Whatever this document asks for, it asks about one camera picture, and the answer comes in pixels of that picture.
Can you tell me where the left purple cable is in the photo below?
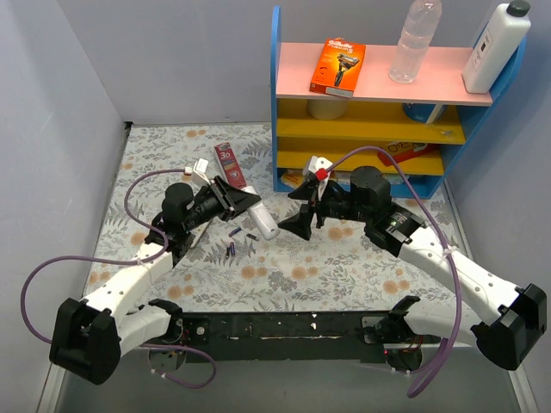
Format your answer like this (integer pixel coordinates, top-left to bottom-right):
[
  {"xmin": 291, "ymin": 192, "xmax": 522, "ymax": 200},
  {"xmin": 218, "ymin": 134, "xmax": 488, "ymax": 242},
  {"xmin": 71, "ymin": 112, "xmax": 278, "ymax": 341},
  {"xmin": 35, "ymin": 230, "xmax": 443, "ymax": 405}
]
[{"xmin": 20, "ymin": 168, "xmax": 193, "ymax": 345}]

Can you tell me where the clear plastic water bottle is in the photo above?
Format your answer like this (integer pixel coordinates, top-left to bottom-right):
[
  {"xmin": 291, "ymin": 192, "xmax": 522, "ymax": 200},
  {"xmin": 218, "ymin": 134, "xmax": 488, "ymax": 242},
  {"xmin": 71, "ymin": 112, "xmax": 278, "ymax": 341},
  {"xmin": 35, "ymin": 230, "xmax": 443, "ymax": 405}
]
[{"xmin": 388, "ymin": 0, "xmax": 443, "ymax": 84}]

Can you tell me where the blue white container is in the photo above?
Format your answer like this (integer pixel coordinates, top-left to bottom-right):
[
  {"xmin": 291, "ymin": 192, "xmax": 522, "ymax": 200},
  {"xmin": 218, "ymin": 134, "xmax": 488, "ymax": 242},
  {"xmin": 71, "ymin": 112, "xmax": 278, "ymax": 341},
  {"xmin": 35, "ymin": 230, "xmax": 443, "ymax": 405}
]
[{"xmin": 402, "ymin": 103, "xmax": 447, "ymax": 124}]

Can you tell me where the red toothpaste box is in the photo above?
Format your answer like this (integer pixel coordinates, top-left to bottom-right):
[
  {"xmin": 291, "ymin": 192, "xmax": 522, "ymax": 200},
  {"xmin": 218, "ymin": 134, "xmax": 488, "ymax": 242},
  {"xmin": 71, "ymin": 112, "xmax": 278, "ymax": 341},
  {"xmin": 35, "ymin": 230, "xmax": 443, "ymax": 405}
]
[{"xmin": 214, "ymin": 143, "xmax": 247, "ymax": 189}]

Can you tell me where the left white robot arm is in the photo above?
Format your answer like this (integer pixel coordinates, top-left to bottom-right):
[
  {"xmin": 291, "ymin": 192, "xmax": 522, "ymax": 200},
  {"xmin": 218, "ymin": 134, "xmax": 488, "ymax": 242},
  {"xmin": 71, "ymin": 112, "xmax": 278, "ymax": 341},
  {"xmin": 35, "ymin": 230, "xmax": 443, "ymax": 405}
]
[{"xmin": 49, "ymin": 176, "xmax": 261, "ymax": 385}]

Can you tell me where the white remote control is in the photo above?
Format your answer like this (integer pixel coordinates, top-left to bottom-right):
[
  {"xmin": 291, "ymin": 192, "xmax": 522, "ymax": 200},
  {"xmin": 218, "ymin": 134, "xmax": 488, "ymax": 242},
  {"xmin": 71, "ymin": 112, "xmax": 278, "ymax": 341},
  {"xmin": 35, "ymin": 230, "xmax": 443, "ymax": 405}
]
[
  {"xmin": 190, "ymin": 220, "xmax": 211, "ymax": 249},
  {"xmin": 247, "ymin": 200, "xmax": 280, "ymax": 241}
]

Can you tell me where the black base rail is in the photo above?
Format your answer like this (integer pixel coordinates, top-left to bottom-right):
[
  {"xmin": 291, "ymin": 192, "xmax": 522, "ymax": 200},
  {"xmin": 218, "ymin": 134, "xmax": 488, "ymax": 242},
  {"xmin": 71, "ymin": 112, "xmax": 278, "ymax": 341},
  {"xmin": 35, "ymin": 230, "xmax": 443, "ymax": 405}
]
[{"xmin": 177, "ymin": 311, "xmax": 423, "ymax": 372}]

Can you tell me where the yellow orange box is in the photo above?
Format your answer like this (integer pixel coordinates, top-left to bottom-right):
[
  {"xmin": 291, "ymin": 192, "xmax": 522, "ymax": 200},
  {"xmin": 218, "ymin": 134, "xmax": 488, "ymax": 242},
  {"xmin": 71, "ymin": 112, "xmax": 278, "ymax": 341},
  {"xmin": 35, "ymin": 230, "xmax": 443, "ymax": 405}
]
[{"xmin": 280, "ymin": 170, "xmax": 305, "ymax": 190}]

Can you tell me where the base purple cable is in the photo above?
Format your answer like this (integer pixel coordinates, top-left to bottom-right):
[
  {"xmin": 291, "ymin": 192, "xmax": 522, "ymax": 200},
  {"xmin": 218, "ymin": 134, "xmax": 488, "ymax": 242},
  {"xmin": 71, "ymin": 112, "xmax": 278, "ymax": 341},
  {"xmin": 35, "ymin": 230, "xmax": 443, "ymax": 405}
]
[{"xmin": 139, "ymin": 342, "xmax": 217, "ymax": 390}]

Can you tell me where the white bottle black cap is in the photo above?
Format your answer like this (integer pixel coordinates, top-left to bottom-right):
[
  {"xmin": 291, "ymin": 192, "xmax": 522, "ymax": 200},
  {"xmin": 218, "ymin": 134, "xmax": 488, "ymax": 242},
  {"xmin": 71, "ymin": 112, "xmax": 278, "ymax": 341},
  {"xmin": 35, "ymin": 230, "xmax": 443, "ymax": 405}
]
[{"xmin": 461, "ymin": 0, "xmax": 531, "ymax": 94}]

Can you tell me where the blue yellow pink shelf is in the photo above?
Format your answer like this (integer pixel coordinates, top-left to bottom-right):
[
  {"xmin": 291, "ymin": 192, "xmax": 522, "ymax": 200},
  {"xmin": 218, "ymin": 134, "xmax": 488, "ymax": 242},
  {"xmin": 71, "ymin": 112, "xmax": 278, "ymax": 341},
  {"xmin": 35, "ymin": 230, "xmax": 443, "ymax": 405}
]
[{"xmin": 270, "ymin": 7, "xmax": 526, "ymax": 199}]

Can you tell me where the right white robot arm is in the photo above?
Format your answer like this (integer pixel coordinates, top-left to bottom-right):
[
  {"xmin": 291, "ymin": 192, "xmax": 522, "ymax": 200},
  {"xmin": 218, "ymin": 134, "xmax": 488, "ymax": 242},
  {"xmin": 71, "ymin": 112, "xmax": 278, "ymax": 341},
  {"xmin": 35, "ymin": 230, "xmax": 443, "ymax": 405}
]
[{"xmin": 279, "ymin": 166, "xmax": 547, "ymax": 371}]

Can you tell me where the red box on shelf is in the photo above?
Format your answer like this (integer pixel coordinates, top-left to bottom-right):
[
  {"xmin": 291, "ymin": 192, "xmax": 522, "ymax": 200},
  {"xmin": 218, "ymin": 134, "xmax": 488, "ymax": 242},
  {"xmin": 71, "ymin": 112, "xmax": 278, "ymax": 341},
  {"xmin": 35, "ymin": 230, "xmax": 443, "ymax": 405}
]
[{"xmin": 382, "ymin": 141, "xmax": 439, "ymax": 163}]

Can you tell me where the floral table mat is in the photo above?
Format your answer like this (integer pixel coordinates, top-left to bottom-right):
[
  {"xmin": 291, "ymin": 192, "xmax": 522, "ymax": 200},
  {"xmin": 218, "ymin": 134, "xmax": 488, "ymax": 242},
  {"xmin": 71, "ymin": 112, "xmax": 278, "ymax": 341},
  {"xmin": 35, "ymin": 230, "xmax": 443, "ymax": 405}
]
[{"xmin": 85, "ymin": 124, "xmax": 455, "ymax": 311}]

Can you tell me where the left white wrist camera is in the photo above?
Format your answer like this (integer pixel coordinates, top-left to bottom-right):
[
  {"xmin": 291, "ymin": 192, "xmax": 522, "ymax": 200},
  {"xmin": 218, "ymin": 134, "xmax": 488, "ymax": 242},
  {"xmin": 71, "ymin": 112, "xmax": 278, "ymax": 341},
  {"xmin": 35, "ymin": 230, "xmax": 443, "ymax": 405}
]
[{"xmin": 183, "ymin": 158, "xmax": 211, "ymax": 187}]

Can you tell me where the white cup on shelf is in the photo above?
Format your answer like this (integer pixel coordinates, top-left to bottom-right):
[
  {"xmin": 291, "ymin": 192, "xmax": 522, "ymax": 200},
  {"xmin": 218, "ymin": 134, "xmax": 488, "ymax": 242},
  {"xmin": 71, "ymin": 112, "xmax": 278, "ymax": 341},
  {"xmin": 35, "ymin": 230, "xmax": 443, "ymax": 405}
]
[{"xmin": 306, "ymin": 99, "xmax": 348, "ymax": 120}]

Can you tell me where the orange razor box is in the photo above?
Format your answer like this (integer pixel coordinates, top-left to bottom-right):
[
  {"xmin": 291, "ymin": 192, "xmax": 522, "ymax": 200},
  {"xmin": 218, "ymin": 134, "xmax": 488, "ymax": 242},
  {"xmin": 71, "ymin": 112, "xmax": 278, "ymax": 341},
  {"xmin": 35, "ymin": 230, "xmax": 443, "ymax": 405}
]
[{"xmin": 309, "ymin": 38, "xmax": 366, "ymax": 98}]

